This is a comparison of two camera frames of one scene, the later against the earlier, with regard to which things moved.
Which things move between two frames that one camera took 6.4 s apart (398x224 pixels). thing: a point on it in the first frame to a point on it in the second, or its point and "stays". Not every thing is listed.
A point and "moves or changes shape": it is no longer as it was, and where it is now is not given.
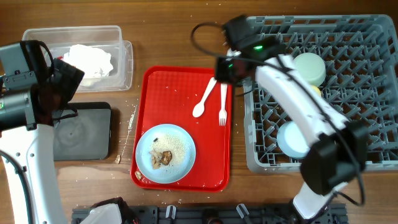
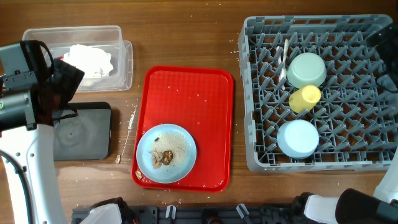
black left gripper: x=71 y=83 stays
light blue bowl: x=291 y=140 stays
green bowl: x=311 y=68 stays
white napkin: x=92 y=61 stays
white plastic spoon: x=199 y=108 moves or changes shape
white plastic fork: x=223 y=114 moves or changes shape
